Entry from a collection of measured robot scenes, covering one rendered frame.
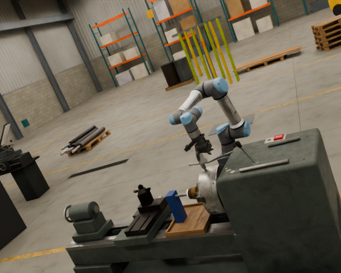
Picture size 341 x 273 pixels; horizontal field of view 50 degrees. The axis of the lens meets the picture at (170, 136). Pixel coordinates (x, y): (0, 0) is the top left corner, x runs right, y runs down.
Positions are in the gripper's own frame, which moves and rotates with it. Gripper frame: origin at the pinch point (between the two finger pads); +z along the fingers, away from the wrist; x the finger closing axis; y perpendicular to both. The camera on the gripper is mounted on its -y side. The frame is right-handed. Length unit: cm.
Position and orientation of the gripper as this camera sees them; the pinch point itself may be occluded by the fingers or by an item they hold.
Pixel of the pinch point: (206, 161)
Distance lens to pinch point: 237.2
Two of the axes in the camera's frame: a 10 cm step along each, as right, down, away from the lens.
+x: 4.1, -5.5, 7.3
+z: 4.6, 8.1, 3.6
